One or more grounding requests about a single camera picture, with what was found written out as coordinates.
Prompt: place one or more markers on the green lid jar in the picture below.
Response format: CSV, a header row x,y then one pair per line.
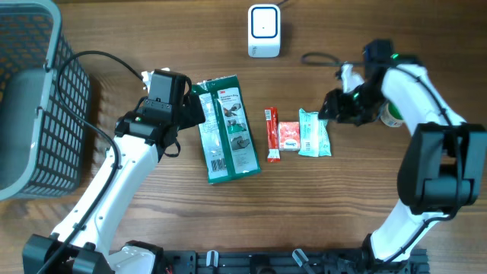
x,y
391,116

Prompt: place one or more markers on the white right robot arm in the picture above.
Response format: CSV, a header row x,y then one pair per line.
x,y
442,169

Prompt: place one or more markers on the green white packaged item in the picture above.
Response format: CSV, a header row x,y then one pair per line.
x,y
226,137

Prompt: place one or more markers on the orange small snack box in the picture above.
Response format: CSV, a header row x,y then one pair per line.
x,y
289,136

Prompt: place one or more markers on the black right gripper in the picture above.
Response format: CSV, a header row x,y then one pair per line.
x,y
334,102

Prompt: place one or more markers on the red snack stick pack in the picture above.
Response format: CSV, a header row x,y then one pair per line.
x,y
272,134

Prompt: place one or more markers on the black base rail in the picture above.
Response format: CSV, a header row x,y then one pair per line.
x,y
340,261

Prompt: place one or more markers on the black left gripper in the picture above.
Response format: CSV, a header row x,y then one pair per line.
x,y
193,112

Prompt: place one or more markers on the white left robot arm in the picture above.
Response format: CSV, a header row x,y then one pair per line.
x,y
81,242

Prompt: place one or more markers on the white barcode scanner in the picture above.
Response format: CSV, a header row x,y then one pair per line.
x,y
264,31

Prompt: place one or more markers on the grey plastic shopping basket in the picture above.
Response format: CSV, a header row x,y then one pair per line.
x,y
42,141

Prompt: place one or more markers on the teal tissue pack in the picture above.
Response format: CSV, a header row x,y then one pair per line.
x,y
314,136

